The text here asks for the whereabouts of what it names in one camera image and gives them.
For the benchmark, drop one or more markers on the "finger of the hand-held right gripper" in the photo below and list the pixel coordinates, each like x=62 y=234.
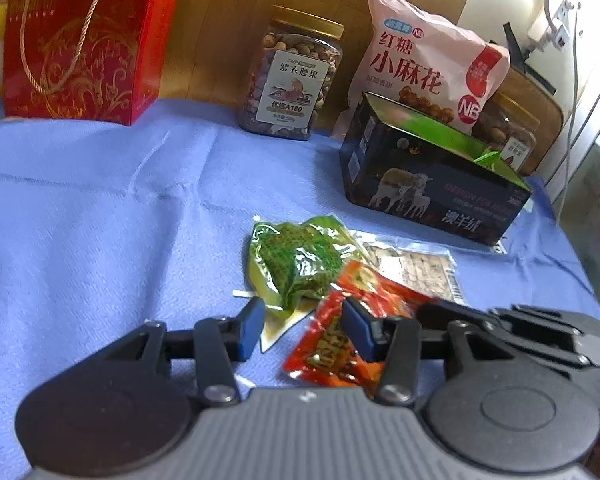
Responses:
x=550 y=347
x=555 y=322

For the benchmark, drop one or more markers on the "cashew jar with gold lid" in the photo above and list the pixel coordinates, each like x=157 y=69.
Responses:
x=290 y=85

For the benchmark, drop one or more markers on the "pecan jar with gold lid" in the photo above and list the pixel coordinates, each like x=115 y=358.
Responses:
x=510 y=130

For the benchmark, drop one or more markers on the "red snack packet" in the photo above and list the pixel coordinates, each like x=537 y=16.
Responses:
x=330 y=340

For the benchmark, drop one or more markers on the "clear biscuit packet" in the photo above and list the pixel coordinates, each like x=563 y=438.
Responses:
x=420 y=270

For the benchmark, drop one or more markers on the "red gift box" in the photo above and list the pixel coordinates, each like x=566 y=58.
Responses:
x=105 y=35

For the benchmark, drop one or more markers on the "pink snack bag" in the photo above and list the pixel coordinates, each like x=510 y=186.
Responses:
x=415 y=60

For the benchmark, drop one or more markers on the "black tape strip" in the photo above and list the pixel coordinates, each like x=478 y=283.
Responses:
x=512 y=37
x=540 y=77

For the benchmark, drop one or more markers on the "dark green snack packet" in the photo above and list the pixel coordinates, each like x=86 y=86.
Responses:
x=300 y=260

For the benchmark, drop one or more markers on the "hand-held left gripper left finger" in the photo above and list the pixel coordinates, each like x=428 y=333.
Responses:
x=250 y=330

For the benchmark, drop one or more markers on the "bright green snack packet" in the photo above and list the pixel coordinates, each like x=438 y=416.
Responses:
x=486 y=158

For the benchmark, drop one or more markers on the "blue printed cloth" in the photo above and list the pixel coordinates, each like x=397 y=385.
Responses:
x=105 y=210

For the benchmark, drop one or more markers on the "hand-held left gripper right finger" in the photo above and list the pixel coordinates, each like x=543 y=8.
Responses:
x=357 y=330

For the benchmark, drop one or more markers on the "black tin box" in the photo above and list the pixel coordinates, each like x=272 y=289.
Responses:
x=430 y=195

